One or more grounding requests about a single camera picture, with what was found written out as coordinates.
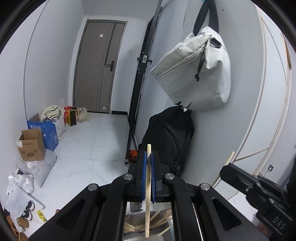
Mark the wooden chopstick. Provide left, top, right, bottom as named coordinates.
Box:
left=145, top=144, right=152, bottom=238

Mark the wooden chopstick gripper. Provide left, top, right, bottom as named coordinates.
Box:
left=211, top=151, right=235, bottom=187

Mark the black backpack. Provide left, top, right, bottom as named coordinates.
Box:
left=138, top=106, right=194, bottom=176

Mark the white utensil holder cylinder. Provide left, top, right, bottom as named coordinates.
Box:
left=122, top=208, right=175, bottom=241

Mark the white plastic shopping bag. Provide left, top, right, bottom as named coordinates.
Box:
left=76, top=107, right=90, bottom=123

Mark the red snack bag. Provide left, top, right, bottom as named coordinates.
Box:
left=63, top=106, right=77, bottom=126

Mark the blue cardboard box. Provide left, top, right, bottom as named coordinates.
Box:
left=27, top=114, right=58, bottom=151

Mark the grey sling bag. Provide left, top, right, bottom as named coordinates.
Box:
left=150, top=26, right=231, bottom=111

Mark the beige cloth bag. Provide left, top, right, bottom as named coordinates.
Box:
left=40, top=105, right=62, bottom=123

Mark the grey entrance door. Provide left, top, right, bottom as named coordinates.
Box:
left=73, top=20, right=126, bottom=113

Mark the brown cardboard box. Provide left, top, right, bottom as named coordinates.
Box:
left=16, top=128, right=45, bottom=161

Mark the white sneaker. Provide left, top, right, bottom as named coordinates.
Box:
left=21, top=201, right=35, bottom=221

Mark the brown slipper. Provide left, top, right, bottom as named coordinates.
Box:
left=5, top=215, right=30, bottom=240

